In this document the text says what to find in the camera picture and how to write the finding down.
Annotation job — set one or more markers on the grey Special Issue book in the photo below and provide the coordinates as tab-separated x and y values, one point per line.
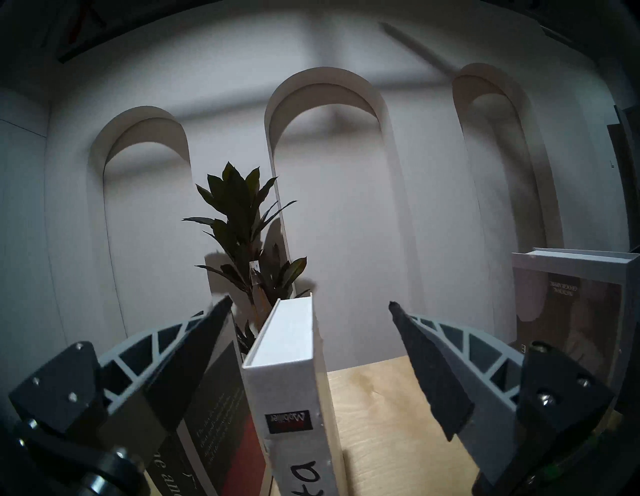
575	300

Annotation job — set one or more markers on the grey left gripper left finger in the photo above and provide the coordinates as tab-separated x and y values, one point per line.
70	390

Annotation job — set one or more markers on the black Crime and Punishment book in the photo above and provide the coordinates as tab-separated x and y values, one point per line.
225	425

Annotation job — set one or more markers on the dark room door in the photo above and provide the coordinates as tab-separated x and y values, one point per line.
627	165

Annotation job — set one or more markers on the white Arietta book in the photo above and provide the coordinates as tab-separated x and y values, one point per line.
295	380

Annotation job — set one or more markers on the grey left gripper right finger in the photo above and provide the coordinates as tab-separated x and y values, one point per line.
500	430

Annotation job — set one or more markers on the dark green potted plant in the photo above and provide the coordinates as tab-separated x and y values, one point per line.
240	215

